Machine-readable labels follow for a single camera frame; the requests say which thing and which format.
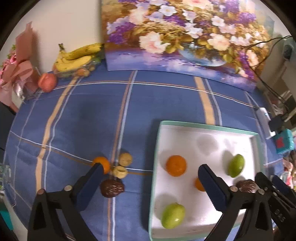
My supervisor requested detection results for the dark wrinkled fruit small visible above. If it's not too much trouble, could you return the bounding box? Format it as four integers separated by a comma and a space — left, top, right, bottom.
236, 179, 257, 193

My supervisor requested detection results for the green fruit far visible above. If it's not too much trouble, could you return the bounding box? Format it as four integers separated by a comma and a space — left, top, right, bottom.
227, 154, 245, 178

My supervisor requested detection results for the green fruit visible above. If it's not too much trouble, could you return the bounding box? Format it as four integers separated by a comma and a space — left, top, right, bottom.
161, 203, 186, 229
227, 154, 245, 178

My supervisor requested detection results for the teal plastic box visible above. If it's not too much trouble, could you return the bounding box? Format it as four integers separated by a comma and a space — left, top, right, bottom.
274, 128, 295, 154

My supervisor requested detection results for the black power adapter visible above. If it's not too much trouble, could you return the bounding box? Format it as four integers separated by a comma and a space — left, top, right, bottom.
268, 115, 285, 133

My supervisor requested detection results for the orange tangerine in tray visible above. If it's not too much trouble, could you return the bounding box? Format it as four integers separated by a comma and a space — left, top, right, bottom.
166, 155, 187, 177
195, 178, 205, 192

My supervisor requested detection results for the white power strip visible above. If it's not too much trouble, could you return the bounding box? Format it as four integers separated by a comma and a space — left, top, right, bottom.
256, 108, 275, 140

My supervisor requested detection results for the clear plastic bottle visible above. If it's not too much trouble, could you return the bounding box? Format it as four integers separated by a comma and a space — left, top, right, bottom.
0, 163, 11, 190

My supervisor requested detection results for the orange tangerine on cloth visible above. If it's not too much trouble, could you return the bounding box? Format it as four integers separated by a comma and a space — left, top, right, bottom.
92, 157, 111, 174

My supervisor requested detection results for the blue plaid tablecloth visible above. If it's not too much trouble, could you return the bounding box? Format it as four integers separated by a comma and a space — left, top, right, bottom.
4, 64, 284, 240

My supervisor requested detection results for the beige walnut lower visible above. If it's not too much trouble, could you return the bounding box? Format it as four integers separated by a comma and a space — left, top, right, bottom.
112, 166, 128, 179

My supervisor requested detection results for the beige walnut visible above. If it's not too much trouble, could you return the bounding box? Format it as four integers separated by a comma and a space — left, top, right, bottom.
112, 166, 128, 179
118, 153, 133, 167

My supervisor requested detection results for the white tray with green rim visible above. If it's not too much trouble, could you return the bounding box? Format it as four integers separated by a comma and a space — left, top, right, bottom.
149, 120, 265, 240

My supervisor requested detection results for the green fruit near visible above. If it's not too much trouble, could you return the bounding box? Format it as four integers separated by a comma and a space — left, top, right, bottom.
161, 203, 186, 229

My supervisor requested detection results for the beige walnut upper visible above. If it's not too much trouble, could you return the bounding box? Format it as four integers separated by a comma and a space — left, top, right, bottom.
118, 153, 133, 167

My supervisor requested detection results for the red peach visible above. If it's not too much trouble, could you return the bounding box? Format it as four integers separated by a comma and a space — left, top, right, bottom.
38, 73, 57, 92

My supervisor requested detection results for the pink wrapped bouquet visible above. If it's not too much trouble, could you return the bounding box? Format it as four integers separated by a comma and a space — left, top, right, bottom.
1, 22, 40, 113

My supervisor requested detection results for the floral painting canvas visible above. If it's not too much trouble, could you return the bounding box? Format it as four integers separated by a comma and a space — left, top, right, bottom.
101, 1, 274, 91

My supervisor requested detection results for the glass fruit bowl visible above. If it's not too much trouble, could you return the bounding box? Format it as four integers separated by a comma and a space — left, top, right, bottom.
53, 55, 101, 78

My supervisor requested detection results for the banana bunch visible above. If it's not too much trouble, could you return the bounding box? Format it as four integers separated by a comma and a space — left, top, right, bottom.
53, 43, 103, 72

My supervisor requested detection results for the black power cable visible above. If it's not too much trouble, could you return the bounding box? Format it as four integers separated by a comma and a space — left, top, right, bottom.
245, 34, 293, 112

